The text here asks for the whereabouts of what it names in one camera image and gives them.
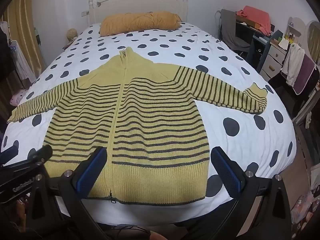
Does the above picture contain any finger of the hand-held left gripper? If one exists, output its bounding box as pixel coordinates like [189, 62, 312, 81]
[27, 145, 53, 165]
[0, 141, 20, 166]

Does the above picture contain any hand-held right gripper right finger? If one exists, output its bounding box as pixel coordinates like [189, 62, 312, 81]
[211, 146, 293, 240]

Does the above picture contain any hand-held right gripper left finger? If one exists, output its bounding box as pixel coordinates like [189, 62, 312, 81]
[25, 146, 110, 240]

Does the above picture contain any yellow striped knit sweater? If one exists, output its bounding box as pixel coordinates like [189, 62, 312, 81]
[7, 46, 268, 207]

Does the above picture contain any pink clog slipper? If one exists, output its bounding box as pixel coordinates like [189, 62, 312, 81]
[10, 88, 30, 106]

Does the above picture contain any printed plastic bag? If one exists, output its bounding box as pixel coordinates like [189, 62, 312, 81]
[291, 189, 320, 232]

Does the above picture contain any white hanging garment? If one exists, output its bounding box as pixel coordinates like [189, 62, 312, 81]
[9, 40, 37, 84]

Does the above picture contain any black chair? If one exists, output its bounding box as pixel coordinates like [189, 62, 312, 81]
[269, 64, 320, 122]

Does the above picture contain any white drawer cabinet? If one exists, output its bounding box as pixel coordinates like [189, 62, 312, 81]
[260, 40, 288, 81]

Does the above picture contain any beige plush doll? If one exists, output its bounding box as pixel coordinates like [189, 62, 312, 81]
[64, 28, 78, 50]

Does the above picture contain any purple towel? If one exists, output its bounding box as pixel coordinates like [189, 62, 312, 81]
[292, 54, 317, 95]

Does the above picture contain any yellow curtain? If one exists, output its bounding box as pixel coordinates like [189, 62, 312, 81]
[3, 0, 47, 85]

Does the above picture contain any white draped garment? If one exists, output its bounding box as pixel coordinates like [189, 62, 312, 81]
[280, 44, 306, 87]

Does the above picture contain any dark desk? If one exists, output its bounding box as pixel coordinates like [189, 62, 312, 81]
[235, 17, 277, 72]

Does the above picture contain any white polka dot bed quilt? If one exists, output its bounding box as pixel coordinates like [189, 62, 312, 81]
[0, 21, 299, 228]

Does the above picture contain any grey covered chair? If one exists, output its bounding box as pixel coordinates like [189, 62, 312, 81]
[219, 9, 251, 55]

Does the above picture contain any orange pillow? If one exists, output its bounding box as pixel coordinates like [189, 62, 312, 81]
[99, 10, 182, 37]

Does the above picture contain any coral pink cloth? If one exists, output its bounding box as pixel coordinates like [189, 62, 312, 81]
[236, 5, 272, 36]

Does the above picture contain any oval vanity mirror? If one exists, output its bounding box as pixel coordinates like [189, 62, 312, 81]
[305, 20, 320, 64]

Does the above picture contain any white vanity shelf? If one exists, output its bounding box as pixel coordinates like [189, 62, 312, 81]
[287, 17, 306, 42]

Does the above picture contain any cream bed headboard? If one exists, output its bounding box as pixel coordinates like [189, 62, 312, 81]
[88, 0, 188, 27]

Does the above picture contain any black cable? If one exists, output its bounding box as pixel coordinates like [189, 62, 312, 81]
[100, 225, 153, 234]

